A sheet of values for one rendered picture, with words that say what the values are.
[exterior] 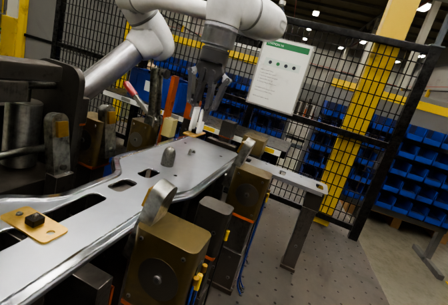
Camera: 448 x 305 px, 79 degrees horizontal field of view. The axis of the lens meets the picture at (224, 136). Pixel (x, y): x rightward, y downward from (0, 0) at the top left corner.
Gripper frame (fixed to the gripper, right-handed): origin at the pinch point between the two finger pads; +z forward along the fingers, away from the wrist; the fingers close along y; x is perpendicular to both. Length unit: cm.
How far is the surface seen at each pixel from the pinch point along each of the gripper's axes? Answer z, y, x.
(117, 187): 11.9, 1.1, 28.9
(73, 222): 10.7, -3.0, 43.1
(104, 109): 0.8, 15.8, 19.3
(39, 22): -10, 255, -143
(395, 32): -47, -49, -58
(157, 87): -5.3, 15.4, -0.7
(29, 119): 2.8, 18.9, 34.5
